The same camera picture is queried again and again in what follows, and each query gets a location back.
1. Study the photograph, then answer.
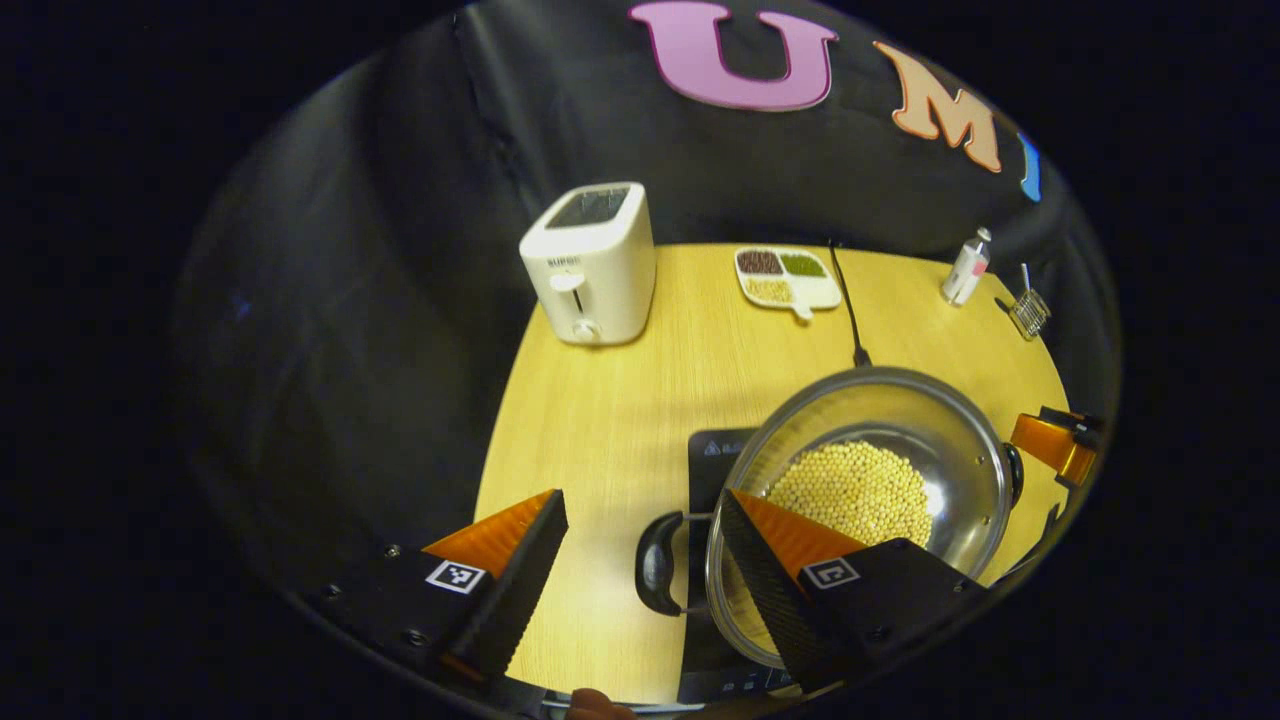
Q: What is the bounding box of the white divided bean dish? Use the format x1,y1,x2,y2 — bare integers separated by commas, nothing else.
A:
734,246,843,321

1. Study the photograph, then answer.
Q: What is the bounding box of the white toaster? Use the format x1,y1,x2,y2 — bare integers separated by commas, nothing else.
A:
519,182,657,347

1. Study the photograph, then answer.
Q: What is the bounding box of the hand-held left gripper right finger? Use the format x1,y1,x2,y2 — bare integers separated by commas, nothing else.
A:
718,489,986,696

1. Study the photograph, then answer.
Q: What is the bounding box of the stainless steel pot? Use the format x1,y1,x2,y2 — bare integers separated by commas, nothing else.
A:
635,366,1026,669

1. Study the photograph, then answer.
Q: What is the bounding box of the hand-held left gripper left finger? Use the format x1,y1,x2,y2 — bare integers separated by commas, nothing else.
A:
320,489,569,691

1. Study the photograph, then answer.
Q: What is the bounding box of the black power cable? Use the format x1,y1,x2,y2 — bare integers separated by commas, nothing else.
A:
828,240,873,368

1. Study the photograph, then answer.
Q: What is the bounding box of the black induction cooktop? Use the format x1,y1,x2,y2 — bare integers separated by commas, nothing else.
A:
678,428,801,706

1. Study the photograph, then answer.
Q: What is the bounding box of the pile of yellow soybeans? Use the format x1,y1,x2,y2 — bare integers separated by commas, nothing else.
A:
766,440,934,548

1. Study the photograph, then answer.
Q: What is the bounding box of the small pink-labelled glass bottle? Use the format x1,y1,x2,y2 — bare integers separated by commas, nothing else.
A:
941,227,993,307

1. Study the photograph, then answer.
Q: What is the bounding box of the wire mesh holder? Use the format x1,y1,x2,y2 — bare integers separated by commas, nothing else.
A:
1008,288,1052,341

